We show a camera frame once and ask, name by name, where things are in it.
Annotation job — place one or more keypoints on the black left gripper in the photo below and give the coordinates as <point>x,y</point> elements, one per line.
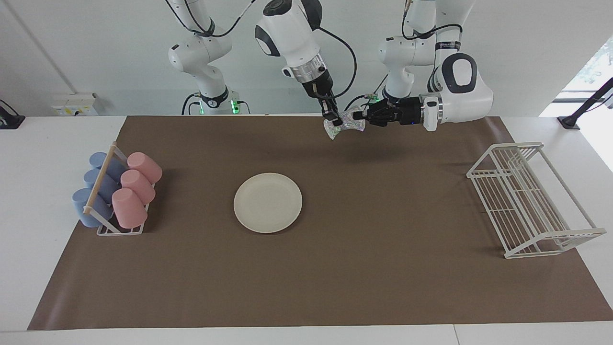
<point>411,112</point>

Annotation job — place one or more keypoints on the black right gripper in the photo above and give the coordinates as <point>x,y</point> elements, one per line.
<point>322,88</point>

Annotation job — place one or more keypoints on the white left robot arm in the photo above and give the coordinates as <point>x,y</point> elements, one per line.
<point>464,96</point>

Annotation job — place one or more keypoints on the cream round plate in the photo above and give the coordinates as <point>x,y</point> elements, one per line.
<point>268,203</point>

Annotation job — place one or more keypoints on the brown table mat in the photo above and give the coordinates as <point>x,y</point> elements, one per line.
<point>335,278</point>

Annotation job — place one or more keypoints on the pink plastic cup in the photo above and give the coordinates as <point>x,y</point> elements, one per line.
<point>139,187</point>
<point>129,208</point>
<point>146,167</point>

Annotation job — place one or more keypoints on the blue plastic cup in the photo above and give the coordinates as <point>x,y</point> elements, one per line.
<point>84,208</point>
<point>115,167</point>
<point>106,187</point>

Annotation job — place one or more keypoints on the cup rack with wooden bar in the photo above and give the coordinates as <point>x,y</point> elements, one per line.
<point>99,178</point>

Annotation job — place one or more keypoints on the black table clamp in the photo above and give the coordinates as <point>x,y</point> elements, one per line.
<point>12,122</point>

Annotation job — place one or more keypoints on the white wall outlet box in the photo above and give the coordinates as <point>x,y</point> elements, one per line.
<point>74,105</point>

